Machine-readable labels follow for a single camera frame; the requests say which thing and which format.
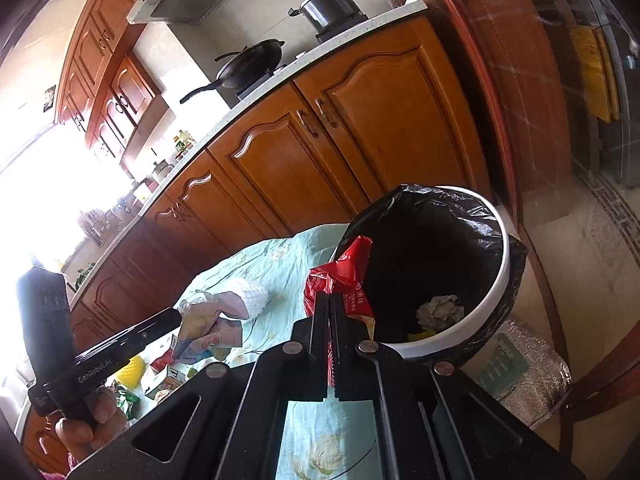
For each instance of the wooden upper cabinets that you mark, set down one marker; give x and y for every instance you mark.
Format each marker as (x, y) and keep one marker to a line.
(104, 90)

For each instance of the light-green crumpled carton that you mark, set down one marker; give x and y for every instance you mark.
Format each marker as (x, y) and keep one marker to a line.
(209, 322)

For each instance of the crumpled paper in bin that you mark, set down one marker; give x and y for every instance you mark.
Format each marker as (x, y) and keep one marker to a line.
(440, 313)

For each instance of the wooden base cabinets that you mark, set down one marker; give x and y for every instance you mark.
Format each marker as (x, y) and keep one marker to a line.
(394, 105)

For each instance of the steel cooking pot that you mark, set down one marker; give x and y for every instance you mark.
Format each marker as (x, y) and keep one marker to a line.
(324, 15)

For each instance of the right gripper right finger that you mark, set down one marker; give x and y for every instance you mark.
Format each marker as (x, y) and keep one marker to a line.
(353, 375)

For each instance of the white foam fruit net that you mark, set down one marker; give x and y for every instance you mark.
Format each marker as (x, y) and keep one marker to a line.
(247, 298)

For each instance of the yellow foam fruit net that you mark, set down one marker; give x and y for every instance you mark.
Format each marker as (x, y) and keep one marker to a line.
(130, 375)

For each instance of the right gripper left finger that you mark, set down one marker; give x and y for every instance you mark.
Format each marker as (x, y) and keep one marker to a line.
(306, 375)

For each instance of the red snack pouch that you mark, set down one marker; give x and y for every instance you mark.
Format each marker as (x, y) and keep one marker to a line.
(343, 276)

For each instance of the black wok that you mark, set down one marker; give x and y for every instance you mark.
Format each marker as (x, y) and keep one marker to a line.
(244, 67)

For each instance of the floral light-blue tablecloth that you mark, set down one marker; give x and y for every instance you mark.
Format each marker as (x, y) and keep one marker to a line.
(326, 440)

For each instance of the green crumpled snack bag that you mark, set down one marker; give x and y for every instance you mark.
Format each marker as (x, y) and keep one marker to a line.
(126, 400)

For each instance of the person's left hand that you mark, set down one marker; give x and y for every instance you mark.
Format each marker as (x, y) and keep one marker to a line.
(80, 439)

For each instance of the white trash bin black liner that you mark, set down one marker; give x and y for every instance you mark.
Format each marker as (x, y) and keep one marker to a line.
(431, 242)

